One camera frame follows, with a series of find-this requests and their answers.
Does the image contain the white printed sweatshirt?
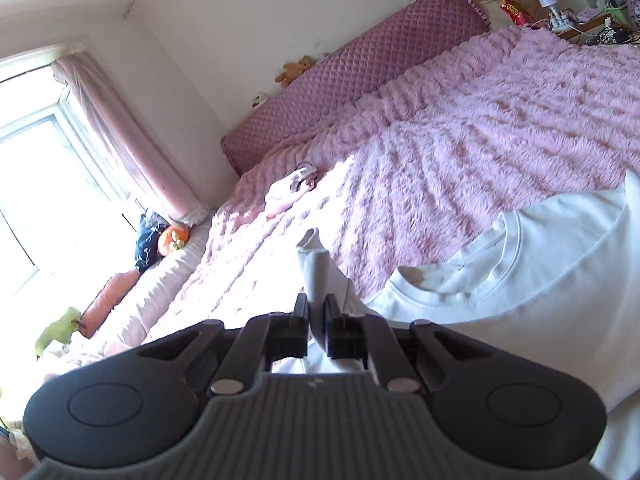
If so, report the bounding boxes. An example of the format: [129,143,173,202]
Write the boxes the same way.
[296,173,639,479]

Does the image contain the small pink white clothes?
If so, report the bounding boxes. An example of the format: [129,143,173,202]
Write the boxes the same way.
[265,162,318,218]

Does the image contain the orange plush toy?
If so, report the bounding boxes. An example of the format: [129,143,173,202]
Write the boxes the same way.
[157,226,190,257]

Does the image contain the dark blue floral cushion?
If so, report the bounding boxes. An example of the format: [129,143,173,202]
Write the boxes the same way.
[134,211,169,274]

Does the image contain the pink long pillow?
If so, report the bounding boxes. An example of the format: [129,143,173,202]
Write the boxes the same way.
[78,268,140,339]

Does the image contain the pink window curtain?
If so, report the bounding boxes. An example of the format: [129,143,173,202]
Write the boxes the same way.
[52,51,209,226]

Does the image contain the green plush toy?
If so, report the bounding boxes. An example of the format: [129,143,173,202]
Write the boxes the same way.
[35,308,81,360]

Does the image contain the brown teddy bear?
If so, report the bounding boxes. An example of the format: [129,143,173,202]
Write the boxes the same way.
[274,55,316,88]

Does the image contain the pink fluffy bed blanket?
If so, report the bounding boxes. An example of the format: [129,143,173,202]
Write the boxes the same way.
[87,27,639,358]

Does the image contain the purple quilted headboard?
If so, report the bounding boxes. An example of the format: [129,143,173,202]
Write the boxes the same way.
[220,0,490,174]

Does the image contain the red snack bag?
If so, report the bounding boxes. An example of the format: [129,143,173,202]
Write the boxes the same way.
[500,0,533,26]

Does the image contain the white table lamp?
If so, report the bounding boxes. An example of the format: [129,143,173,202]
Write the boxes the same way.
[538,0,561,23]

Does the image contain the wooden bedside table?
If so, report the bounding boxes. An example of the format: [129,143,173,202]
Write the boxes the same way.
[556,14,639,48]

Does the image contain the white window frame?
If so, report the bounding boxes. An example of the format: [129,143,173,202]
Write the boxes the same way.
[1,46,143,285]

